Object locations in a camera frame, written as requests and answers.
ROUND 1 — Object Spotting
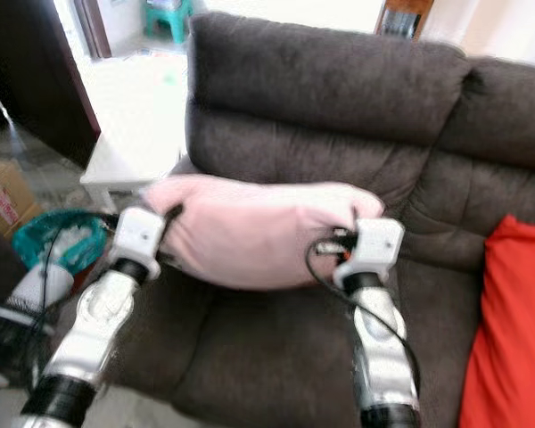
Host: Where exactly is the white crumpled plastic bag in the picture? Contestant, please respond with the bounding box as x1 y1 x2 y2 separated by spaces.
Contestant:
46 225 97 267

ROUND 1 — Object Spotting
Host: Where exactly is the dark brown fabric sofa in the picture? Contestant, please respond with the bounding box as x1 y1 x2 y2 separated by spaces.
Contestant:
103 11 535 428

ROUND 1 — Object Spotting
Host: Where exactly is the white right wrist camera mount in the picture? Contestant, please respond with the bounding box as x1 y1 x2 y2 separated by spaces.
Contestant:
333 217 405 288

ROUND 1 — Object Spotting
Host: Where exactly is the dark wooden door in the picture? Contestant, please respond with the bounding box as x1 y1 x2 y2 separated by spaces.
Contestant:
0 0 101 169

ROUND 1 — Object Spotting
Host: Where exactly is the white low table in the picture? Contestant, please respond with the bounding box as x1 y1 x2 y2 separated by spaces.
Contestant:
80 134 188 210

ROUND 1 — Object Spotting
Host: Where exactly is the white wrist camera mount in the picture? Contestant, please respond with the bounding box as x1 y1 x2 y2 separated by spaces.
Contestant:
111 207 169 282
333 217 405 288

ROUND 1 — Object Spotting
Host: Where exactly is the brown wooden cabinet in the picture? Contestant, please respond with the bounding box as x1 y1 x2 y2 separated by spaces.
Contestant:
374 0 436 38

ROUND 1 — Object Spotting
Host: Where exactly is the teal plastic basket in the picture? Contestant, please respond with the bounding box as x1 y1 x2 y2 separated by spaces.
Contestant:
11 210 110 277

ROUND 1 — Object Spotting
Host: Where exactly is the red cushion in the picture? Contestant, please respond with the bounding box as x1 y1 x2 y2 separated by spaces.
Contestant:
457 214 535 428

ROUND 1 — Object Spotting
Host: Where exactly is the green plastic stool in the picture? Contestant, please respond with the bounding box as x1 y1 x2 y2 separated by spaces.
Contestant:
144 0 195 44

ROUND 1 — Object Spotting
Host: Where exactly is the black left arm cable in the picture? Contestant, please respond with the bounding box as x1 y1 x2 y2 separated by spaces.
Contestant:
27 211 121 375

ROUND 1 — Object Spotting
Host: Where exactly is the pink pillow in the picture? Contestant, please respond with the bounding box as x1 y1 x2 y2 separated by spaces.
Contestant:
141 174 384 291

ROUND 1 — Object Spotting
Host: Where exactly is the brown cardboard box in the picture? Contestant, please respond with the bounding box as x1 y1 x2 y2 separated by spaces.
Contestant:
0 160 41 237

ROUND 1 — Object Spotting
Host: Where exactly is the white fan with black grille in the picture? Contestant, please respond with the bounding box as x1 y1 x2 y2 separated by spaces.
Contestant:
0 263 77 393

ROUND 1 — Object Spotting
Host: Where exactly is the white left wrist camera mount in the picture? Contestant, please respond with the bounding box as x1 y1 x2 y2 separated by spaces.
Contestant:
111 207 169 282

